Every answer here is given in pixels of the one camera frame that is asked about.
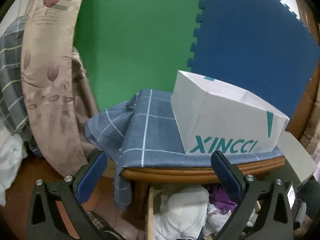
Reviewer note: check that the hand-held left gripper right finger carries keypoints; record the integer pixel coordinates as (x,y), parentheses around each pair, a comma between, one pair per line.
(225,175)

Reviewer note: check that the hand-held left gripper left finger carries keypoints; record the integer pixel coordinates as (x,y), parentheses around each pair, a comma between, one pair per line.
(91,177)

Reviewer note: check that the purple underwear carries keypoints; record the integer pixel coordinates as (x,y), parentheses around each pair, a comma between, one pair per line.
(222,203)

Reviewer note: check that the small white underwear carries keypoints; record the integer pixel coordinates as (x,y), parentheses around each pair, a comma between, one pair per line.
(217,218)

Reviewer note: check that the white shoe box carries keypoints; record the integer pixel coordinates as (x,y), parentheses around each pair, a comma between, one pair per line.
(225,120)

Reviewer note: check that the large white underwear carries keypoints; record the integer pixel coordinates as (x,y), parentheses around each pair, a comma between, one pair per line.
(182,210)

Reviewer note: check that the wooden drawer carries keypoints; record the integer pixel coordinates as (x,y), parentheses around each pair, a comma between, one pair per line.
(150,212)

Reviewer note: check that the person's right forearm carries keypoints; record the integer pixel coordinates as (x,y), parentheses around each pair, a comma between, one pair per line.
(311,200)

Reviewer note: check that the cardboard box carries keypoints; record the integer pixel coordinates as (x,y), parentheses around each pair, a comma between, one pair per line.
(111,166)

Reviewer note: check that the grey foam cushion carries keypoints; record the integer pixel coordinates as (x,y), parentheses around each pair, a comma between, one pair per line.
(297,155)

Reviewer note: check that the dark plaid cloth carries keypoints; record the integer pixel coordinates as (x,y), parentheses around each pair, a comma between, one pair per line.
(96,221)

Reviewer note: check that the wooden nightstand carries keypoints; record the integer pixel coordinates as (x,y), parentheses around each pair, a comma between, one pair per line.
(175,173)

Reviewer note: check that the blue checked cloth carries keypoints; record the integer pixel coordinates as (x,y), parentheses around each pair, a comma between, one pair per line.
(155,135)

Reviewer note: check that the white cloth at left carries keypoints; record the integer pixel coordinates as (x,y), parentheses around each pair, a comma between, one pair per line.
(10,160)

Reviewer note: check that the grey plaid blanket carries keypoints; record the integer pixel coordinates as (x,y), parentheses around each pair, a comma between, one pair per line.
(10,80)

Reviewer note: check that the blue foam mat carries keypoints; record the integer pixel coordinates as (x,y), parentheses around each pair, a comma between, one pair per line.
(250,42)

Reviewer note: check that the green foam mat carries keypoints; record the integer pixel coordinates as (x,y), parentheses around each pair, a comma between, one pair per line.
(137,42)

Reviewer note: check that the brown wooden frame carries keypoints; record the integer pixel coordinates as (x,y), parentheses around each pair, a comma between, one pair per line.
(306,100)

